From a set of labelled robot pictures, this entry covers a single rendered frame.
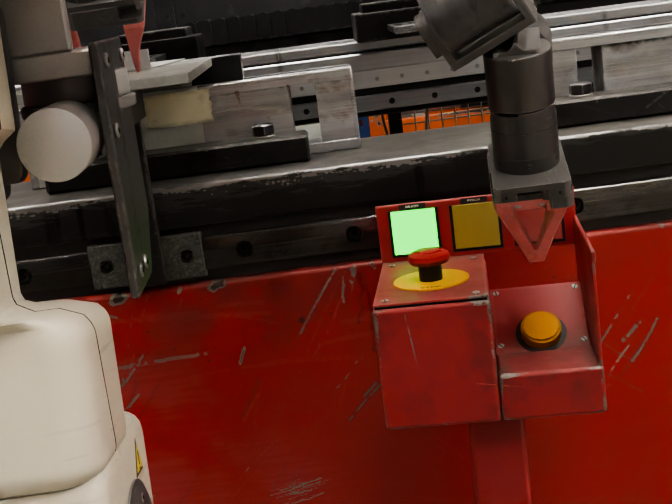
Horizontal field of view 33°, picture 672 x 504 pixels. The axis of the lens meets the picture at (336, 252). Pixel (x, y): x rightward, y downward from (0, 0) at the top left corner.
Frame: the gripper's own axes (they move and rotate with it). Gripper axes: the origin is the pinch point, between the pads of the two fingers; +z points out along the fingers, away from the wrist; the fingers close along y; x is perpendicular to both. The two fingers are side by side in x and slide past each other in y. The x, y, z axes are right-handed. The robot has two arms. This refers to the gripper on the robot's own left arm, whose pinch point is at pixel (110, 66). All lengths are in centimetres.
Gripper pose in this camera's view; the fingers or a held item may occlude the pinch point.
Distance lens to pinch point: 120.2
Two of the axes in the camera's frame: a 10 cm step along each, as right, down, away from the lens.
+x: 1.0, 6.8, -7.3
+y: -9.9, 1.4, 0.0
